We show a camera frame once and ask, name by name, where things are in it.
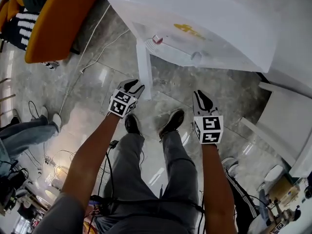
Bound black monitor cable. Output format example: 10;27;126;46
97;144;117;199

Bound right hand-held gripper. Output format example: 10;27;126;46
192;89;225;145

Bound person's right black shoe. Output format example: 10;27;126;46
158;108;186;139

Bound person's right forearm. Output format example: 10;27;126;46
200;142;239;234

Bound person's black shoe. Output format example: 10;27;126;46
124;113;142;136
158;108;186;139

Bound white sink cabinet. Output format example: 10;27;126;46
239;64;312;178

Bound black backpack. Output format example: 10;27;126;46
0;166;29;215

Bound cardboard box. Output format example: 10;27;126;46
267;176;301;205

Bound person's left black shoe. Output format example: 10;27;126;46
124;113;142;136

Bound person's left forearm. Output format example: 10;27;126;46
59;112;122;212

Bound white floor cable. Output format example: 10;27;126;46
59;3;131;113

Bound person's gray trousers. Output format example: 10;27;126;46
92;130;206;234

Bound orange sofa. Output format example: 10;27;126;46
24;0;106;64

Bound person's gray shirt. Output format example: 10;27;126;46
31;192;86;234

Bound white water dispenser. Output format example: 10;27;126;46
104;0;279;74

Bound black floor cable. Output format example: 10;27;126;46
28;100;41;121

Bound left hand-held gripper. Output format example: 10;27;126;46
107;78;146;119

